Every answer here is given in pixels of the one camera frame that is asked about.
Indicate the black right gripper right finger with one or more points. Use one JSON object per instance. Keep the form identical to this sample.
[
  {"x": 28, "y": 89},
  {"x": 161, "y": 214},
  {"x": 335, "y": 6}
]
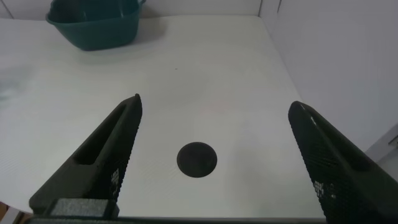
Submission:
[{"x": 339, "y": 174}]

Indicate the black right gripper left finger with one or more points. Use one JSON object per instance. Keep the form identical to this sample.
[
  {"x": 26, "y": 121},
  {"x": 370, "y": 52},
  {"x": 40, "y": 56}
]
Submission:
[{"x": 102, "y": 155}]

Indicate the black round table disc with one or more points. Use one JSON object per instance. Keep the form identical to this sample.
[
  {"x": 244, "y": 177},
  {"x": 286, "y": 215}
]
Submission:
[{"x": 196, "y": 160}]

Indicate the teal square plastic basin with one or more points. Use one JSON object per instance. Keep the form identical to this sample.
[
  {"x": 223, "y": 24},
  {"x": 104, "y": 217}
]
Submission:
[{"x": 99, "y": 31}]

